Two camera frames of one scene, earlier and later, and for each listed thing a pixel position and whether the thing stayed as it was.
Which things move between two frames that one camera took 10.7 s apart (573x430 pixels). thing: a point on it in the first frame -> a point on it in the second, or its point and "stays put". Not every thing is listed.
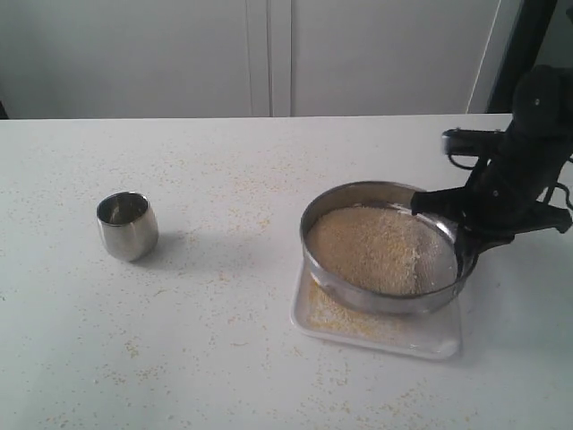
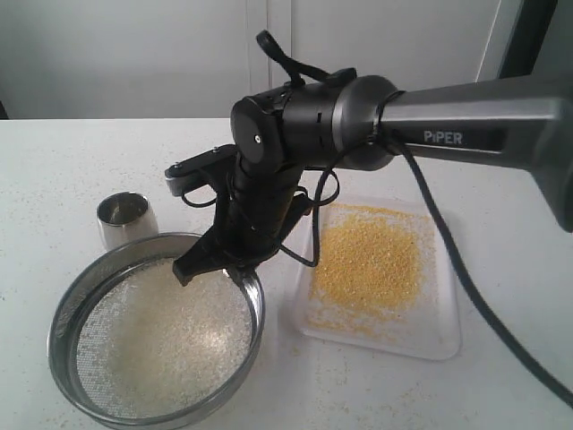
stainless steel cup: [129, 225] stays put
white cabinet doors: [135, 59] stays put
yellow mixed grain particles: [381, 249] -> [149, 343]
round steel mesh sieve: [363, 247] -> [133, 348]
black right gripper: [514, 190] -> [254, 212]
